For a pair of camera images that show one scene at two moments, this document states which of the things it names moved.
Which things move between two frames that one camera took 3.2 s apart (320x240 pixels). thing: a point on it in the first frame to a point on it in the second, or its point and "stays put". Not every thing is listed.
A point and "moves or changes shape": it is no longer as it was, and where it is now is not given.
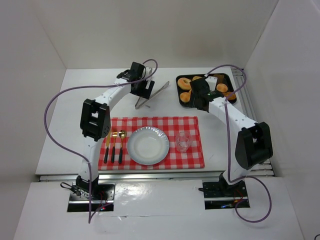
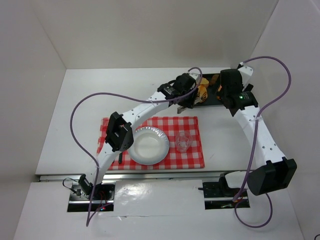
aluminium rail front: (155, 177) stays put
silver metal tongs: (137, 107) moves or changes shape
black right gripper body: (196, 100) to (222, 96)
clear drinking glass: (183, 141) stays put
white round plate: (147, 145) stays put
